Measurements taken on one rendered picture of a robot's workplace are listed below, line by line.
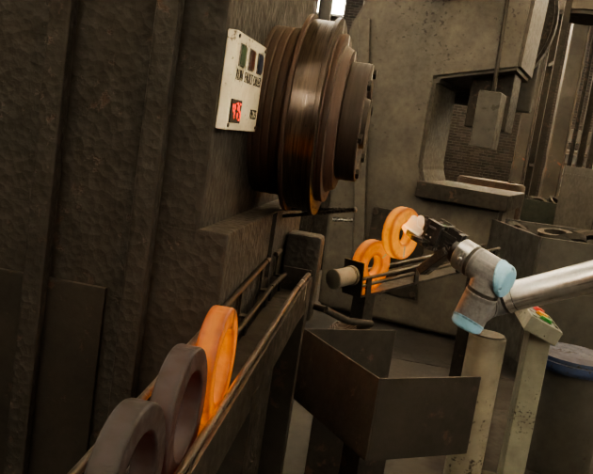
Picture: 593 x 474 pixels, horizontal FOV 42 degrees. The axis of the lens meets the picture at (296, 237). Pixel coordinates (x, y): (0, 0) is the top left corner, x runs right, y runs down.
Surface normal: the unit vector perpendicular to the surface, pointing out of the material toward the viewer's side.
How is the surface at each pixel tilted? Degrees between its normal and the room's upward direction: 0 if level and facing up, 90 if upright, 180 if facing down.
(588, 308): 90
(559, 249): 90
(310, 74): 69
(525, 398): 90
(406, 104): 90
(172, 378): 42
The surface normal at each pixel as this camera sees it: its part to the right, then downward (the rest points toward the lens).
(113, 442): 0.02, -0.70
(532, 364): -0.15, 0.12
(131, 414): 0.11, -0.93
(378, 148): -0.39, 0.07
